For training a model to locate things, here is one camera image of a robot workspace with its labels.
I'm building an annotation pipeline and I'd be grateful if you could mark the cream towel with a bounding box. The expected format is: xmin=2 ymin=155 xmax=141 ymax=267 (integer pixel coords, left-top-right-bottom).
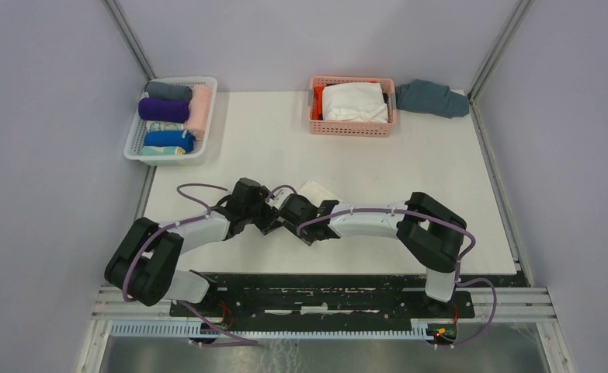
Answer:
xmin=297 ymin=180 xmax=341 ymax=206

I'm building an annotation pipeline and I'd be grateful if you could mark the purple towel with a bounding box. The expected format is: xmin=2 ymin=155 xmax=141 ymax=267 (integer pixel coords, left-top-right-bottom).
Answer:
xmin=137 ymin=97 xmax=189 ymax=124

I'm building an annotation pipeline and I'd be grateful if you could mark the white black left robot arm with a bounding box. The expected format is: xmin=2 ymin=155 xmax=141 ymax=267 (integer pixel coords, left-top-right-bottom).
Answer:
xmin=104 ymin=177 xmax=278 ymax=316

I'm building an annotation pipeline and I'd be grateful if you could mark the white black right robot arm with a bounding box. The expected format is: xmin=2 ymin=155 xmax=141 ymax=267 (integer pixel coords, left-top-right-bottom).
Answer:
xmin=276 ymin=192 xmax=476 ymax=317

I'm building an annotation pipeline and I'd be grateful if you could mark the blue rolled towel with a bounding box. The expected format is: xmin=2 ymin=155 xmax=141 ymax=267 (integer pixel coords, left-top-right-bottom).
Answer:
xmin=144 ymin=131 xmax=196 ymax=154

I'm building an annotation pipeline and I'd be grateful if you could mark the white plastic basket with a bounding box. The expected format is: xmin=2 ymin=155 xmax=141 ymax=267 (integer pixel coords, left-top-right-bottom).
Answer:
xmin=123 ymin=76 xmax=218 ymax=166

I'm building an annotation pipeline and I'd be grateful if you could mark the pink plastic basket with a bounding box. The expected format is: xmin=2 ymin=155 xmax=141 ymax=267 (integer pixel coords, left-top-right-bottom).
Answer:
xmin=307 ymin=75 xmax=397 ymax=138

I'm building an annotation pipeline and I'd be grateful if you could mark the pink rolled towel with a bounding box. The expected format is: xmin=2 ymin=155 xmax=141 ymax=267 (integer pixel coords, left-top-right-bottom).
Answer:
xmin=184 ymin=85 xmax=213 ymax=141

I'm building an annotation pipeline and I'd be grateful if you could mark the orange cloth in basket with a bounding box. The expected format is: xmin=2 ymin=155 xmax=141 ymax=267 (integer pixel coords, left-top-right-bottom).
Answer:
xmin=311 ymin=85 xmax=325 ymax=120

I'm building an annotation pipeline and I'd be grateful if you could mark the light teal rolled towel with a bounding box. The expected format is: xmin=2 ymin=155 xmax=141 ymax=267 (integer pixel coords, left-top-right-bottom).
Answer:
xmin=140 ymin=146 xmax=186 ymax=156

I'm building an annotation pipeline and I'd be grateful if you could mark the white folded cloth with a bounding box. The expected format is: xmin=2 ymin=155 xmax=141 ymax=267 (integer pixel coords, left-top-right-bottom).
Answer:
xmin=321 ymin=82 xmax=389 ymax=123

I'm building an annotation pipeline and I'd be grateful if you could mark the beige print rolled towel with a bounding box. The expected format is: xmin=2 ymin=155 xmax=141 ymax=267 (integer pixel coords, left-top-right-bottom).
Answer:
xmin=145 ymin=120 xmax=184 ymax=133

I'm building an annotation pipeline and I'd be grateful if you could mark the grey rolled towel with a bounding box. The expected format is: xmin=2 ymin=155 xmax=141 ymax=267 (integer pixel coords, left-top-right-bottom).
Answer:
xmin=144 ymin=81 xmax=193 ymax=102

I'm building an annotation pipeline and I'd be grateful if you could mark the teal crumpled towel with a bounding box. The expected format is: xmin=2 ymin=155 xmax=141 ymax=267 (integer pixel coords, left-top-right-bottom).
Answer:
xmin=395 ymin=79 xmax=470 ymax=119

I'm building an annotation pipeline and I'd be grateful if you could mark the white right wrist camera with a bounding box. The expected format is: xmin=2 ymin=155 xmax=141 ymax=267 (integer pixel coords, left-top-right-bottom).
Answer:
xmin=269 ymin=190 xmax=291 ymax=208

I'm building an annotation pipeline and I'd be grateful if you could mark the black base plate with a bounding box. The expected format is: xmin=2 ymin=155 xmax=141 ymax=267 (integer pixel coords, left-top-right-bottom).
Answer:
xmin=169 ymin=271 xmax=531 ymax=333

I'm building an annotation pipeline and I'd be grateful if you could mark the white slotted cable duct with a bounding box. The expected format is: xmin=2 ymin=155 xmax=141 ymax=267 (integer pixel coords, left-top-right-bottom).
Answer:
xmin=109 ymin=319 xmax=459 ymax=341

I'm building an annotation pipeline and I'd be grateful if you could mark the aluminium corner frame left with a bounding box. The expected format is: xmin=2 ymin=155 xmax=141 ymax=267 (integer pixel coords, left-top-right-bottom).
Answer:
xmin=101 ymin=0 xmax=156 ymax=80

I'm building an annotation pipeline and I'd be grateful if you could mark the aluminium corner frame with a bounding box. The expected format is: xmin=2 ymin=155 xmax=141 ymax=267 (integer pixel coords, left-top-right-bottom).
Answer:
xmin=467 ymin=0 xmax=575 ymax=372
xmin=101 ymin=0 xmax=156 ymax=80

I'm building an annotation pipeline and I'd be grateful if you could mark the aluminium corner frame right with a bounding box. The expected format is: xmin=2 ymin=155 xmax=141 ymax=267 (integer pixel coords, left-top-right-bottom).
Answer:
xmin=467 ymin=0 xmax=575 ymax=372

